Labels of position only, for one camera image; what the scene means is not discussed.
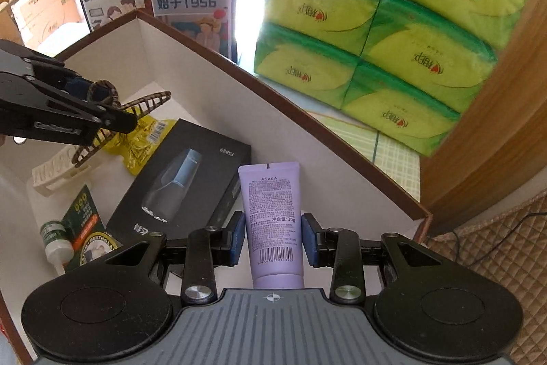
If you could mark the black shaver box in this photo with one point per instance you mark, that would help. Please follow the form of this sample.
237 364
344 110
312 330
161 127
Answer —
189 183

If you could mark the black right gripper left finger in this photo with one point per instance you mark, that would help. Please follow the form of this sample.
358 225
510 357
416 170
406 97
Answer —
201 253

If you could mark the quilted brown cushion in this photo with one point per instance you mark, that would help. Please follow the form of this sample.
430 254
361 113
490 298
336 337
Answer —
509 249

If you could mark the green tissue pack bundle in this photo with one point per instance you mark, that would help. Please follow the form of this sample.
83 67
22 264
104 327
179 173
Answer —
408 68

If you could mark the checkered tablecloth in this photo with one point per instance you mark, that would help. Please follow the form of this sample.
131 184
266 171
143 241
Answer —
400 163

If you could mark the purple cream tube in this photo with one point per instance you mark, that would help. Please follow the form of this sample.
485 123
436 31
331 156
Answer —
272 206

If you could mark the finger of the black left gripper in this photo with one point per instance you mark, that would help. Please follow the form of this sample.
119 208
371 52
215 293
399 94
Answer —
32 109
18 59

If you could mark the glue bottle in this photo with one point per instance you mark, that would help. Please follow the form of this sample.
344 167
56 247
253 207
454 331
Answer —
78 238

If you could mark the brown cardboard boxes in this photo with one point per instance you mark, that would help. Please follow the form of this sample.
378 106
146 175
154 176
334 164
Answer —
48 26

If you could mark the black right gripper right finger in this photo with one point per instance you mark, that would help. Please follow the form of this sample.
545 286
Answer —
345 253

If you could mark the dark brown hair claw clip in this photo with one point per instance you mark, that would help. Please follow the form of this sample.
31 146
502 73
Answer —
140 107

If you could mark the beige plastic comb clip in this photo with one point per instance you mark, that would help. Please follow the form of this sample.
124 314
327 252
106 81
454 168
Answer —
59 173

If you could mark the yellow snack packet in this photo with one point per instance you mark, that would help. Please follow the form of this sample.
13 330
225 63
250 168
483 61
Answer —
137 147

